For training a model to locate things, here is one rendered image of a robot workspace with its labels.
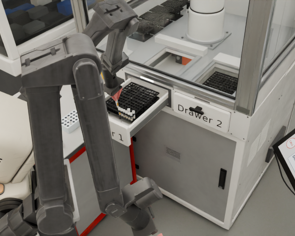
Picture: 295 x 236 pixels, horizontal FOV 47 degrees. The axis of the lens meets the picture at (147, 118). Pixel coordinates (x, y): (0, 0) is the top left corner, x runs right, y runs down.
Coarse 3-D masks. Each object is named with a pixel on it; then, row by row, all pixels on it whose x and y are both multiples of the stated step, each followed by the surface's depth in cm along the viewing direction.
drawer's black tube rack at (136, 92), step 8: (128, 88) 172; (136, 88) 171; (144, 88) 171; (120, 96) 167; (128, 96) 167; (136, 96) 166; (144, 96) 166; (152, 96) 166; (112, 104) 162; (120, 104) 163; (128, 104) 162; (136, 104) 162; (144, 104) 161; (152, 104) 167; (112, 112) 162; (136, 112) 157; (128, 120) 158
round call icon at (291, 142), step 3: (291, 138) 122; (294, 138) 121; (285, 141) 124; (288, 141) 122; (291, 141) 121; (294, 141) 120; (285, 144) 123; (288, 144) 122; (291, 144) 121; (294, 144) 120; (288, 147) 121; (291, 147) 120; (288, 150) 121
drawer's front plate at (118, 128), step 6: (114, 120) 149; (114, 126) 149; (120, 126) 146; (126, 126) 145; (114, 132) 152; (120, 132) 149; (126, 132) 146; (114, 138) 155; (120, 138) 152; (126, 138) 148; (126, 144) 151
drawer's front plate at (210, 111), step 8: (176, 96) 162; (184, 96) 160; (176, 104) 165; (184, 104) 162; (192, 104) 158; (200, 104) 155; (208, 104) 154; (184, 112) 165; (208, 112) 155; (216, 112) 152; (224, 112) 149; (200, 120) 161; (208, 120) 158; (216, 120) 155; (224, 120) 152; (216, 128) 157; (224, 128) 154
